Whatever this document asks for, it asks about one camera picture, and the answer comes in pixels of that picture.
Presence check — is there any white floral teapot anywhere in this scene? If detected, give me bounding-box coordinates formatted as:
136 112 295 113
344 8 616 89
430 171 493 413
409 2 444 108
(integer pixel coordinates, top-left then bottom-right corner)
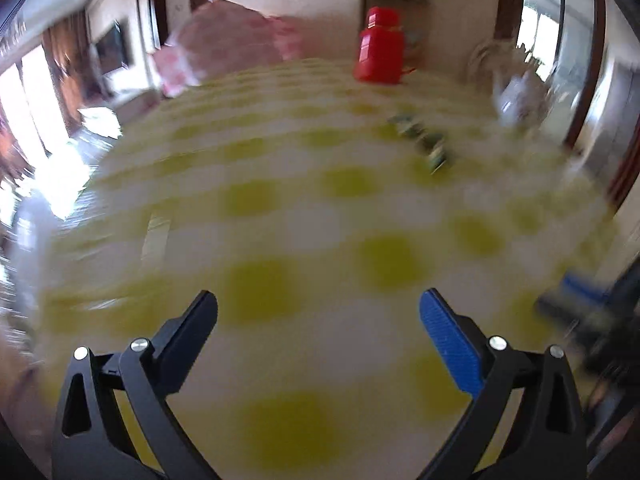
491 70 549 129

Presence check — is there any yellow white checkered tablecloth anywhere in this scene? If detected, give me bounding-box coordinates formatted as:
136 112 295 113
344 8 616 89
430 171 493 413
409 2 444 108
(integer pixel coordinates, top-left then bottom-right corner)
37 60 617 479

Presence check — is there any wall-mounted television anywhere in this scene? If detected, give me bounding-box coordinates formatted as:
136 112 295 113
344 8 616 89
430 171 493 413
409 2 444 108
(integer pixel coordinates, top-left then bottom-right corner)
93 22 129 75

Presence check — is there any dark green snack wrapper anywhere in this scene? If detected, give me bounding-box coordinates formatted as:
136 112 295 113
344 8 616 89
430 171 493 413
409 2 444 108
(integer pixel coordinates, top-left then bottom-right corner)
387 114 449 174

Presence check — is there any pink checkered food cover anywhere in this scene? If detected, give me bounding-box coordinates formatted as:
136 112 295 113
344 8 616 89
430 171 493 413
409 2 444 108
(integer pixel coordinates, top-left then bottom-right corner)
151 0 303 98

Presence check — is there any red thermos jug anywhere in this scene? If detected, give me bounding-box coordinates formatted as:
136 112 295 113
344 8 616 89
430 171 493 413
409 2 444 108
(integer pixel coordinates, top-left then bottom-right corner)
354 6 416 84

